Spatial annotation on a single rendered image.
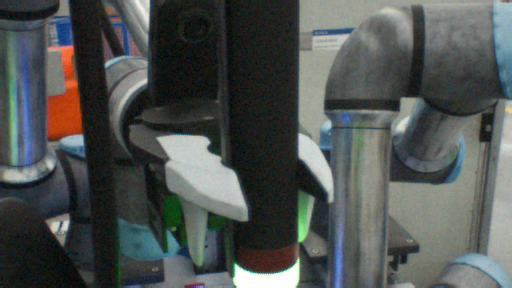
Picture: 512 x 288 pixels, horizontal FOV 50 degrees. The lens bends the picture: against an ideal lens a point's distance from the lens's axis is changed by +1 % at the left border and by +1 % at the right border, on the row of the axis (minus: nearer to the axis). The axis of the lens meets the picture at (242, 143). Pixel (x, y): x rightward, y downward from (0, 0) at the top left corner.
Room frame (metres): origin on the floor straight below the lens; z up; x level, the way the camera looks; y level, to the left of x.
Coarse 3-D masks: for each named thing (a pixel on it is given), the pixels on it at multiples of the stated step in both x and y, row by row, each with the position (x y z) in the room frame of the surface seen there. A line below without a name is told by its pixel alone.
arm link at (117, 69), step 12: (120, 60) 0.51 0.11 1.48; (132, 60) 0.51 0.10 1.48; (144, 60) 0.52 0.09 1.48; (108, 72) 0.50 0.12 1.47; (120, 72) 0.47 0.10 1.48; (132, 72) 0.46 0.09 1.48; (108, 84) 0.47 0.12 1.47; (108, 96) 0.45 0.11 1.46; (120, 144) 0.47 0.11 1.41; (120, 156) 0.47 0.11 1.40
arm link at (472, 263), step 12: (456, 264) 0.59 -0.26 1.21; (468, 264) 0.58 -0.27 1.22; (480, 264) 0.58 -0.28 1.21; (492, 264) 0.59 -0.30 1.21; (444, 276) 0.56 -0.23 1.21; (456, 276) 0.56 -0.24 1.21; (468, 276) 0.56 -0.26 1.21; (480, 276) 0.56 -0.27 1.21; (492, 276) 0.56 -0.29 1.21; (504, 276) 0.58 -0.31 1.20
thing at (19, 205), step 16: (0, 208) 0.32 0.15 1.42; (16, 208) 0.33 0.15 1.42; (32, 208) 0.33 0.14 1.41; (0, 224) 0.31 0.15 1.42; (16, 224) 0.31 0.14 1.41; (32, 224) 0.32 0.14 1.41; (0, 240) 0.30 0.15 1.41; (16, 240) 0.30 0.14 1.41; (32, 240) 0.31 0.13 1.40; (48, 240) 0.31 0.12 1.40; (0, 256) 0.29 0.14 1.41; (16, 256) 0.29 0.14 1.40; (32, 256) 0.30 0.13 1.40; (48, 256) 0.30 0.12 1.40; (64, 256) 0.31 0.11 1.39; (0, 272) 0.28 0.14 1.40; (16, 272) 0.28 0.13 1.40; (32, 272) 0.29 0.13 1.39; (48, 272) 0.29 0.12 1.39; (64, 272) 0.30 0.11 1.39
